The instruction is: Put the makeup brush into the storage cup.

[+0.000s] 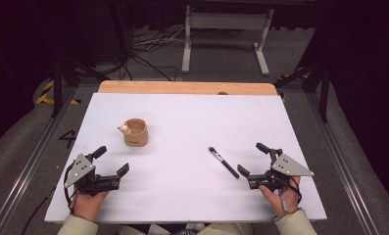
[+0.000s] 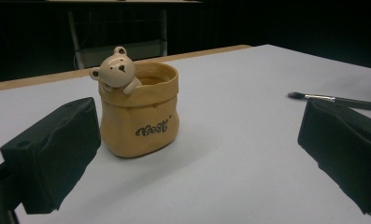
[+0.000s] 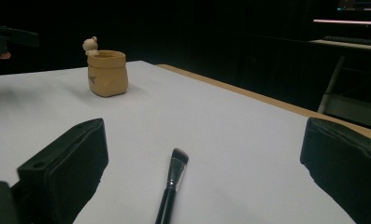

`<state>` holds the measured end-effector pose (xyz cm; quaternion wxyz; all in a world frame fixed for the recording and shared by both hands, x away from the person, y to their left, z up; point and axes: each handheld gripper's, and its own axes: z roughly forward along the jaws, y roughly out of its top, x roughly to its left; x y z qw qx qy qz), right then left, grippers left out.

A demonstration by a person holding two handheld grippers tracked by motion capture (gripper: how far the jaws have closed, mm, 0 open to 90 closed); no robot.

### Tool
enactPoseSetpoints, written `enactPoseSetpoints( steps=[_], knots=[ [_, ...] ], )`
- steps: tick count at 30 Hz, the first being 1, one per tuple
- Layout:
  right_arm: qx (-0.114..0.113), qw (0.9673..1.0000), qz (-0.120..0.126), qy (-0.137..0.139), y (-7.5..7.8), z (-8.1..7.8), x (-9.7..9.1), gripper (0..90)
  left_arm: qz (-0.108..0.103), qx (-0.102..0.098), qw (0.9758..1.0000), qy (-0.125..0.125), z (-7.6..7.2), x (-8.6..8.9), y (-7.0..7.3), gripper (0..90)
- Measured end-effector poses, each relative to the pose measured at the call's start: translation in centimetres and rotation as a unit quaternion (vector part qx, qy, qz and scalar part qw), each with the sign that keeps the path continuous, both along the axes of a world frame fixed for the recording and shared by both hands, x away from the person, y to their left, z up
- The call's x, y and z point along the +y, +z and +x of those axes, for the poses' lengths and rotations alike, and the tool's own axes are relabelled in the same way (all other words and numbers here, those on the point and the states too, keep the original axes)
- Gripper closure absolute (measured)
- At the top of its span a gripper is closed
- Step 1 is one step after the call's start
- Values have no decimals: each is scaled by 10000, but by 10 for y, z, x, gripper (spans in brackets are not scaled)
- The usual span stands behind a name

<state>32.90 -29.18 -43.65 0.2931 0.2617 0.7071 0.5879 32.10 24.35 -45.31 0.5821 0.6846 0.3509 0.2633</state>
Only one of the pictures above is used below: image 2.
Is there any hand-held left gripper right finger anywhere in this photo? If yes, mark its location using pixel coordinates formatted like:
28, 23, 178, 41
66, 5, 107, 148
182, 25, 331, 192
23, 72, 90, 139
297, 98, 371, 217

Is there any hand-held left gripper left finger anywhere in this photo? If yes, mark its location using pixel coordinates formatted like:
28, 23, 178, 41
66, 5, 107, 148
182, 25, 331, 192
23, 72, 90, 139
0, 96, 102, 215

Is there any black makeup brush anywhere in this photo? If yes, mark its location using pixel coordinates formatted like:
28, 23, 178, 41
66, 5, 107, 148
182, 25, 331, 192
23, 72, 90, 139
287, 91, 371, 113

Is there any yellow ceramic bear pot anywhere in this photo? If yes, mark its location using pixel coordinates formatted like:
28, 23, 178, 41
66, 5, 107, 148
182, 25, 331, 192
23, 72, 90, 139
89, 46, 180, 159

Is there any metal frame stand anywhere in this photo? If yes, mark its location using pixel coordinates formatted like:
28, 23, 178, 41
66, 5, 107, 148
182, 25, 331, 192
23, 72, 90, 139
66, 8, 169, 70

